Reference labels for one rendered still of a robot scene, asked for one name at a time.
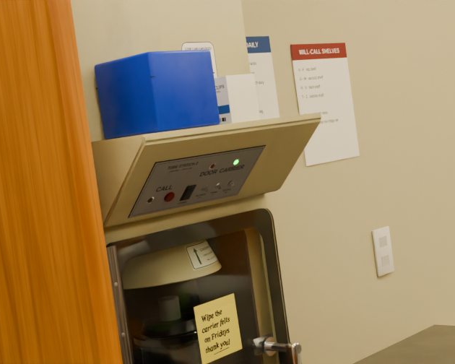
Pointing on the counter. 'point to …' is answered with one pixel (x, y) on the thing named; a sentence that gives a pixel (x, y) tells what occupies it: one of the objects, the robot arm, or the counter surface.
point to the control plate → (165, 181)
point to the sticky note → (217, 328)
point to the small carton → (237, 98)
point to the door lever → (293, 352)
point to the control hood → (156, 146)
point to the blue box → (157, 92)
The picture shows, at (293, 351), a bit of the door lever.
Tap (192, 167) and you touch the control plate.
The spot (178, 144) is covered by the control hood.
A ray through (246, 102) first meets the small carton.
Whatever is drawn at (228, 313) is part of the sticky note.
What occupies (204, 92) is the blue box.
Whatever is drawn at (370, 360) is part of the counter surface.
